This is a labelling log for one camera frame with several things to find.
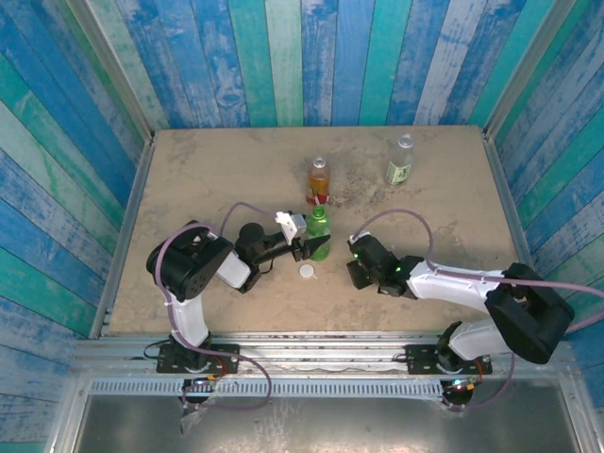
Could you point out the plain white bottle cap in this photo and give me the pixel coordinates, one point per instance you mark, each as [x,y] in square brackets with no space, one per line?
[307,270]

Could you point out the green plastic bottle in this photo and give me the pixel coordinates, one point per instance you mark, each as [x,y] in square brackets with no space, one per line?
[318,222]

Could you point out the orange tea bottle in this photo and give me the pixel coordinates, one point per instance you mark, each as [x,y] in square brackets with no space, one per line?
[318,181]

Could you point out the clear bottle with green label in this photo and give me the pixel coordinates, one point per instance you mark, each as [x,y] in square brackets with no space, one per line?
[400,172]

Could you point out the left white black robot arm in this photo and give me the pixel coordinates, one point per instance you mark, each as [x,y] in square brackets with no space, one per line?
[189,321]

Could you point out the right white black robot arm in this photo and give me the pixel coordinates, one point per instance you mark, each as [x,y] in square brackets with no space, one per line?
[453,288]

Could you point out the shiny metal sheet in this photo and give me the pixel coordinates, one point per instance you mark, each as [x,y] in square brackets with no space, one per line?
[330,424]

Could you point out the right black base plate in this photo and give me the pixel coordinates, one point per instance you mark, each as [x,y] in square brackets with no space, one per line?
[417,358]

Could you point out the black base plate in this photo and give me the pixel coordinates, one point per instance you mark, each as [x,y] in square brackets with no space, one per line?
[226,353]
[417,358]

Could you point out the aluminium mounting rail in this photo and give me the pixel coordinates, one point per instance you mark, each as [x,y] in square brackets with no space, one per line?
[321,351]

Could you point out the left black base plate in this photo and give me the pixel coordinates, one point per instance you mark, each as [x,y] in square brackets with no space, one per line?
[226,353]

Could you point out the left aluminium table edge rail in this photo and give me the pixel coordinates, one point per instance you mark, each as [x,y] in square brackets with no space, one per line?
[125,236]

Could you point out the aluminium table edge rail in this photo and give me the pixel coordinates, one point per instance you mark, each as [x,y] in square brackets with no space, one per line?
[125,236]
[512,212]

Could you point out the right aluminium table edge rail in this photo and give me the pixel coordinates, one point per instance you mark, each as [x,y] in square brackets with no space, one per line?
[512,212]

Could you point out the left aluminium corner post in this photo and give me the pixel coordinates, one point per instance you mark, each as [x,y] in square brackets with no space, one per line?
[115,71]

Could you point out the aluminium corner post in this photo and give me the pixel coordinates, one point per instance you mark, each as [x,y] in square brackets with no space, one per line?
[525,71]
[115,71]

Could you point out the right aluminium corner post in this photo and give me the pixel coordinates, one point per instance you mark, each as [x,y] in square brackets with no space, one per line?
[525,71]

